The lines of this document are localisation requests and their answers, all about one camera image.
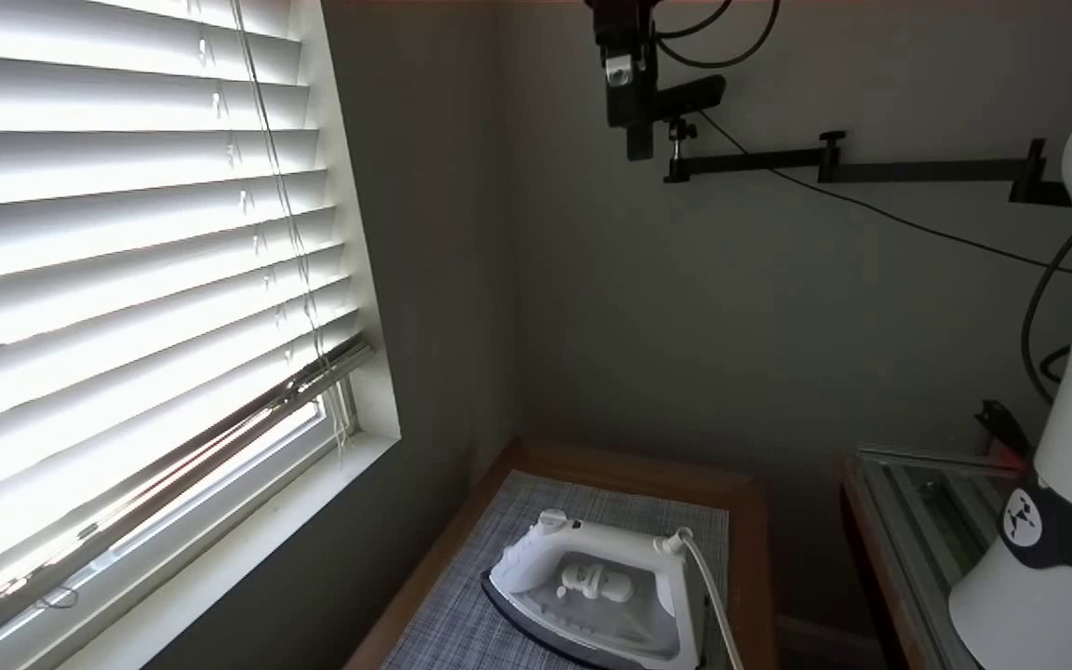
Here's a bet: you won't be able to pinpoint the aluminium rail base frame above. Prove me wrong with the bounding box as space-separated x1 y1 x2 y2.
845 446 1015 670

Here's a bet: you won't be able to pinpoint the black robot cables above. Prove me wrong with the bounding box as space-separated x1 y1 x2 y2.
646 0 1072 404

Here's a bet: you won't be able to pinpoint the white iron power cord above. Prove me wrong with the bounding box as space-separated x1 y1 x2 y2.
677 525 748 670

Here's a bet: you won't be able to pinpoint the white steam iron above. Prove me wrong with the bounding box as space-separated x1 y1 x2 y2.
480 508 701 670

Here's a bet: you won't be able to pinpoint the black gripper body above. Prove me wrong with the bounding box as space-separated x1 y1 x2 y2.
585 0 657 90

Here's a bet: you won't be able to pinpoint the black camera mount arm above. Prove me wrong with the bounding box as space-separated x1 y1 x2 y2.
665 120 1072 208

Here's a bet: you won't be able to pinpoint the grey woven placemat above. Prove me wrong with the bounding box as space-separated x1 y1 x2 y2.
387 474 730 670

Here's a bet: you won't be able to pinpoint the white window blinds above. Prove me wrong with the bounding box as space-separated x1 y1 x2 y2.
0 0 405 670

